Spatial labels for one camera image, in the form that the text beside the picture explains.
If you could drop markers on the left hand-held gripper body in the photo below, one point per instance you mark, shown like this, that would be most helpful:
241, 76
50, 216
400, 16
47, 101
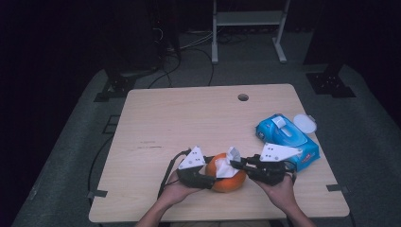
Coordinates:
192, 160

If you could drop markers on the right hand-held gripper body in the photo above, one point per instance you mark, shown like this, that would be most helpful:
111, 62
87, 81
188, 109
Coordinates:
271, 173

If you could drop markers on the orange plush toy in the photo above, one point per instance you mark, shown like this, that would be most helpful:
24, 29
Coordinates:
228, 184

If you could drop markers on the white wet wipe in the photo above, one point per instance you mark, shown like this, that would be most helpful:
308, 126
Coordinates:
225, 168

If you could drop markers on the blue wet wipe pack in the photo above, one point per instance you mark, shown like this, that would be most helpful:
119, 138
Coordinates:
283, 135

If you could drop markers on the person's right hand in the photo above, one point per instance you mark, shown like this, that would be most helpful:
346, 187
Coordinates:
282, 194

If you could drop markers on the person's left hand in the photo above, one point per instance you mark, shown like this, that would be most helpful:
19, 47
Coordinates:
173, 194

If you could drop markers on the white round lid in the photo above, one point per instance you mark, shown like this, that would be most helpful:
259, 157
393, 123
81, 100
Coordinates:
305, 123

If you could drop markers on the black tape strip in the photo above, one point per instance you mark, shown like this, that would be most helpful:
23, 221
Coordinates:
97, 194
338, 188

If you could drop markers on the black floor tape outline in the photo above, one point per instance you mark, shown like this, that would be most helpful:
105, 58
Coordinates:
110, 124

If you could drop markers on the black stand base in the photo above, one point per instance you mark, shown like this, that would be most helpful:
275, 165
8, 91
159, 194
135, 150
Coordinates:
116, 88
331, 85

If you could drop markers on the white metal stand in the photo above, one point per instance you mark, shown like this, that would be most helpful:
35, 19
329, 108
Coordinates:
249, 18

